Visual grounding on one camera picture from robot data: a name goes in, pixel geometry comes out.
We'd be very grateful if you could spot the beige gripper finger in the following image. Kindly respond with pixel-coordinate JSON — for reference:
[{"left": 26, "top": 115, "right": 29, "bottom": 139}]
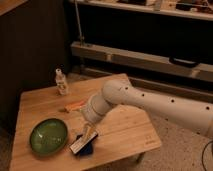
[{"left": 83, "top": 123, "right": 95, "bottom": 139}]

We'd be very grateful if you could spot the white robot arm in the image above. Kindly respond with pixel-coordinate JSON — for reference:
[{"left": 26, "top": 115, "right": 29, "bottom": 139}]
[{"left": 82, "top": 80, "right": 213, "bottom": 139}]

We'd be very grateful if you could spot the green ceramic bowl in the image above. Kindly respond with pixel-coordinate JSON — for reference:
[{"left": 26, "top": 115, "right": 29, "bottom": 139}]
[{"left": 29, "top": 118, "right": 68, "bottom": 156}]

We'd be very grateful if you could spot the blue sponge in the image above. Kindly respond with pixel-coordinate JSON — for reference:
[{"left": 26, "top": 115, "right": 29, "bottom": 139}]
[{"left": 77, "top": 136, "right": 97, "bottom": 156}]

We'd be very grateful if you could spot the orange plastic carrot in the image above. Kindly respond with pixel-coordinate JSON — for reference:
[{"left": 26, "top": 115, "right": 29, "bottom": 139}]
[{"left": 60, "top": 100, "right": 86, "bottom": 113}]

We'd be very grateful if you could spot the wooden table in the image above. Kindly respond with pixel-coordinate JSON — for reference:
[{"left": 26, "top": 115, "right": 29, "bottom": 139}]
[{"left": 10, "top": 77, "right": 161, "bottom": 171}]

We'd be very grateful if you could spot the small clear plastic bottle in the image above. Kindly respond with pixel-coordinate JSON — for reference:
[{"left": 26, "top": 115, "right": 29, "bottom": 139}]
[{"left": 55, "top": 68, "right": 69, "bottom": 95}]

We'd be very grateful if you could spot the long grey case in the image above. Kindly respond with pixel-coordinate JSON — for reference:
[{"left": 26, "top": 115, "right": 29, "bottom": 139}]
[{"left": 70, "top": 41, "right": 213, "bottom": 82}]

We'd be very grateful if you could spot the metal shelf pole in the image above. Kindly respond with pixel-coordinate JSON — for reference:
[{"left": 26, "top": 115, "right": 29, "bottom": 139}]
[{"left": 74, "top": 0, "right": 85, "bottom": 45}]

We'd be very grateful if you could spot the upper white shelf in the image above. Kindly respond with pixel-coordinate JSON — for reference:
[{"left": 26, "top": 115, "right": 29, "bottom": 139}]
[{"left": 69, "top": 0, "right": 213, "bottom": 21}]

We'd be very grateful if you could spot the black case handle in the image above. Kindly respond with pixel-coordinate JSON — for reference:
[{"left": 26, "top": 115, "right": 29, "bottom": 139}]
[{"left": 169, "top": 57, "right": 200, "bottom": 68}]

